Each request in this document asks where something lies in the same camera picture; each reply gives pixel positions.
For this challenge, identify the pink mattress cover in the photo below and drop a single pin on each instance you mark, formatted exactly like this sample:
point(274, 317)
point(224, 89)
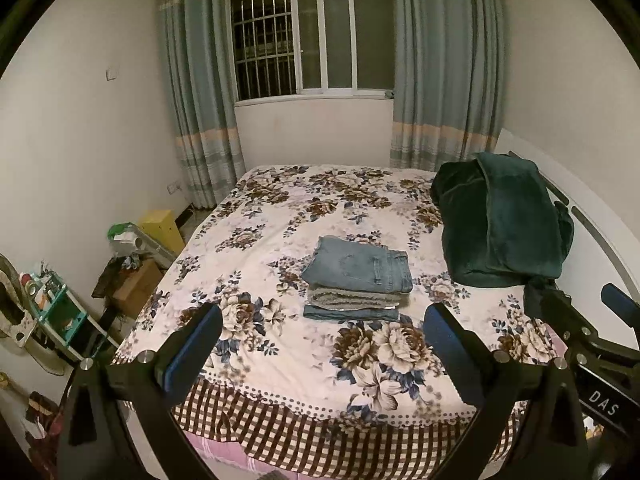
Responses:
point(225, 452)

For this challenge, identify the red patterned cloth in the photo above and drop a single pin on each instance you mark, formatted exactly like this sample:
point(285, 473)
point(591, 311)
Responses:
point(42, 425)

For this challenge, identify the white headboard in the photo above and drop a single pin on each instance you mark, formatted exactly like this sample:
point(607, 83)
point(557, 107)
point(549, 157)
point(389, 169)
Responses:
point(590, 220)

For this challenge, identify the floral bed sheet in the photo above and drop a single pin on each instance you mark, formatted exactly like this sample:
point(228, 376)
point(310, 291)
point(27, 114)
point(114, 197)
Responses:
point(280, 240)

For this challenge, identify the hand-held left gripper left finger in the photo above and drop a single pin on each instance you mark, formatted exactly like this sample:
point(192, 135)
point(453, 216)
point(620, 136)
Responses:
point(192, 347)

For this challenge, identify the folded dark blue jeans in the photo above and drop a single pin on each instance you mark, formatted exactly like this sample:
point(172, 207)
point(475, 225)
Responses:
point(345, 313)

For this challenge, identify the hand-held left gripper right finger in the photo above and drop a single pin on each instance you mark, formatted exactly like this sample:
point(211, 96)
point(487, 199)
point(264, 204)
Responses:
point(447, 347)

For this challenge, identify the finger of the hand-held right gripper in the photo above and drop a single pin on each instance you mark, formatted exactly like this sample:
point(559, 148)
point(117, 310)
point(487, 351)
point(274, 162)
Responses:
point(619, 302)
point(550, 310)

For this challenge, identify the brown cardboard box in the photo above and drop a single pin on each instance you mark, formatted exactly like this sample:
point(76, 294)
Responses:
point(137, 287)

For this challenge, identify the white wall switch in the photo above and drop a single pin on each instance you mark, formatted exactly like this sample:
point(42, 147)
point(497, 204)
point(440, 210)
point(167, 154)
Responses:
point(112, 74)

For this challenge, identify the round patterned cushion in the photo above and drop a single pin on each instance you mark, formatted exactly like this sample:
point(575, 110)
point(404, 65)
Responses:
point(10, 300)

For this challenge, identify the folded light blue jeans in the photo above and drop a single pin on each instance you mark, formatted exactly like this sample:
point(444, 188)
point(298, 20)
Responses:
point(357, 262)

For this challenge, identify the folded grey pants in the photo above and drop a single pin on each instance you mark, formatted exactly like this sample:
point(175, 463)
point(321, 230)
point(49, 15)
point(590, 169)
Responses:
point(345, 297)

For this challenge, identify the white wall socket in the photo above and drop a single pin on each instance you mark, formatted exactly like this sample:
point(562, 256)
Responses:
point(175, 188)

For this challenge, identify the teal storage cart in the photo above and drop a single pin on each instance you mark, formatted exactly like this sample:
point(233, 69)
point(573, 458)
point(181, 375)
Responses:
point(60, 310)

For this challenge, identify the dark green velvet pants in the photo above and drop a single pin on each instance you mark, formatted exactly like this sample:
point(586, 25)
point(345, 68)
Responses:
point(500, 215)

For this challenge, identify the blue-grey striped curtain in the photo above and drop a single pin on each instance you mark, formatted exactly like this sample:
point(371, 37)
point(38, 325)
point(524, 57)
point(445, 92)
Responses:
point(200, 85)
point(445, 70)

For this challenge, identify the white framed barred window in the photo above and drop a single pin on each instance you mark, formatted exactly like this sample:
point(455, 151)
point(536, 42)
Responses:
point(310, 35)

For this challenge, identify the white and green appliance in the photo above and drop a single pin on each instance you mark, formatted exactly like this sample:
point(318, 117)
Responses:
point(132, 240)

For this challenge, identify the yellow box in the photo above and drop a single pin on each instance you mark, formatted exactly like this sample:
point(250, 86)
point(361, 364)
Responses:
point(160, 225)

